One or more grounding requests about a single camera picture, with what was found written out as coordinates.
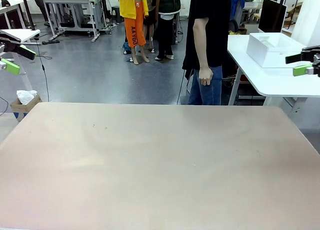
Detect black stand pole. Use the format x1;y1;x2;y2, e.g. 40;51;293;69
19;0;37;32

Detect person's right hand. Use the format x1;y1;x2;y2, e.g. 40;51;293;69
198;67;214;87

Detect person in dark jacket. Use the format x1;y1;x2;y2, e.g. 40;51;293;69
151;0;182;61

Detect black computer monitor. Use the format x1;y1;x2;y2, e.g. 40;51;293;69
258;0;288;33

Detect black frame wooden shelf rack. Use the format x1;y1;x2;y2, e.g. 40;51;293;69
284;0;305;30

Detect person in dark trousers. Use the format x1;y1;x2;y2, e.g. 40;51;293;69
33;0;52;27

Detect person in black T-shirt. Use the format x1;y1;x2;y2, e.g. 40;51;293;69
181;0;237;106

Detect white desk with dark underside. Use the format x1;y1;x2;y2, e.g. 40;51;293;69
0;0;32;30

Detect crumpled white paper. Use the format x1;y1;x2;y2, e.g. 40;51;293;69
16;89;38;106

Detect thin black floor cable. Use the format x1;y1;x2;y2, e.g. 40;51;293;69
34;38;51;102

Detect mannequin yellow jacket orange trousers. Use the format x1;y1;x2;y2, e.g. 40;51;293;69
112;0;151;66

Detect white rectangular basket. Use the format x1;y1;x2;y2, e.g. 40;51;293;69
246;32;307;69

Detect open cardboard box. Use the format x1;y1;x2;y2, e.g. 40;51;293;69
9;94;42;122

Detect person's right forearm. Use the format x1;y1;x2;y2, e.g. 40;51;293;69
193;37;213;70

